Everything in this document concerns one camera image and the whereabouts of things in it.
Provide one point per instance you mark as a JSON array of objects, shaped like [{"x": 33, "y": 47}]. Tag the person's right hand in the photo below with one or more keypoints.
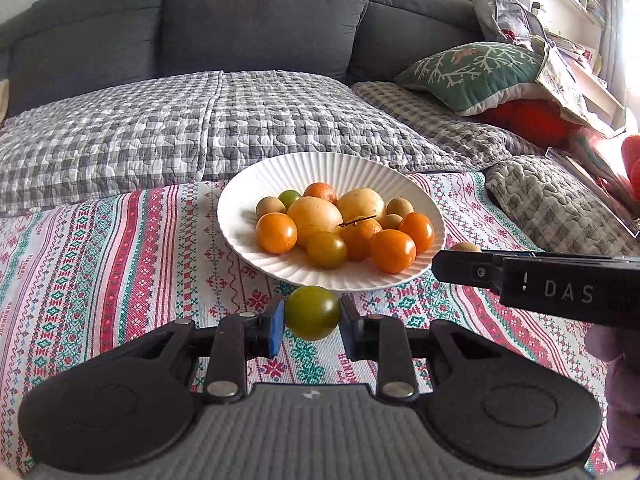
[{"x": 620, "y": 348}]

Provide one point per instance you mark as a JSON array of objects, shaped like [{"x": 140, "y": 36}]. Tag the large orange tomato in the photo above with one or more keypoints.
[{"x": 420, "y": 229}]

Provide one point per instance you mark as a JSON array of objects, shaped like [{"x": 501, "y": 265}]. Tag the orange cherry tomato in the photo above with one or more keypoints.
[{"x": 276, "y": 233}]

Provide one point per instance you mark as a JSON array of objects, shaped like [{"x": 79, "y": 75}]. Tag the beige round longan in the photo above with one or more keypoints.
[{"x": 399, "y": 206}]

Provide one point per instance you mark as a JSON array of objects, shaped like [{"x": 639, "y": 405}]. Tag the green cherry tomato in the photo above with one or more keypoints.
[{"x": 311, "y": 312}]

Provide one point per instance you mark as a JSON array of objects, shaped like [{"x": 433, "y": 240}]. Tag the mandarin with stem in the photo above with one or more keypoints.
[{"x": 357, "y": 234}]

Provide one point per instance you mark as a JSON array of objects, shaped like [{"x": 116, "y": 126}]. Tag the red cushion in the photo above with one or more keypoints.
[{"x": 537, "y": 121}]

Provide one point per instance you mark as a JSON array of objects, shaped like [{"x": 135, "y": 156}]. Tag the green snowflake cushion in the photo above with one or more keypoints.
[{"x": 475, "y": 77}]

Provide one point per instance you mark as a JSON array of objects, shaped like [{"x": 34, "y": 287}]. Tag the grey checked quilt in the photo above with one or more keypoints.
[{"x": 188, "y": 128}]

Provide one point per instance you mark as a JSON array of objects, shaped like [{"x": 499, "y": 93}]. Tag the small beige longan fruit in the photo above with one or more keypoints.
[{"x": 269, "y": 204}]

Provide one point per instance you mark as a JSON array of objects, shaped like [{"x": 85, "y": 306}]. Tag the dark grey sofa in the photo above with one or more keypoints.
[{"x": 63, "y": 48}]

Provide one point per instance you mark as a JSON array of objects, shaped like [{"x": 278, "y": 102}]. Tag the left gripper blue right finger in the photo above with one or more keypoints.
[{"x": 394, "y": 347}]

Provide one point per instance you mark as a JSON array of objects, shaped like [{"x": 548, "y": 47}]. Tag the white ribbed plate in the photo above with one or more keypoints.
[{"x": 370, "y": 184}]

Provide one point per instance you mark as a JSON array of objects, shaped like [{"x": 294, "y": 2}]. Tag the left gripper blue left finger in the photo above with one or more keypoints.
[{"x": 228, "y": 346}]

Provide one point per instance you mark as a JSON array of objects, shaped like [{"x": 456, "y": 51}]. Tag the patterned paper bag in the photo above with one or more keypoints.
[{"x": 509, "y": 22}]

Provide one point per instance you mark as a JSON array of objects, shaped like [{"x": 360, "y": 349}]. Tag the dark olive tomato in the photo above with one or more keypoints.
[{"x": 327, "y": 250}]

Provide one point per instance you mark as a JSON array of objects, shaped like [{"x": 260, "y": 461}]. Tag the orange mandarin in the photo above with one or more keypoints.
[{"x": 321, "y": 190}]

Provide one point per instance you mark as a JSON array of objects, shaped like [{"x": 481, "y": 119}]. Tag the small tan longan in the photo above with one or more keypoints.
[{"x": 465, "y": 247}]

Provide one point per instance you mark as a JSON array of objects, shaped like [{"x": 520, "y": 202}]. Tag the white bookshelf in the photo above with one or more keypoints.
[{"x": 577, "y": 27}]

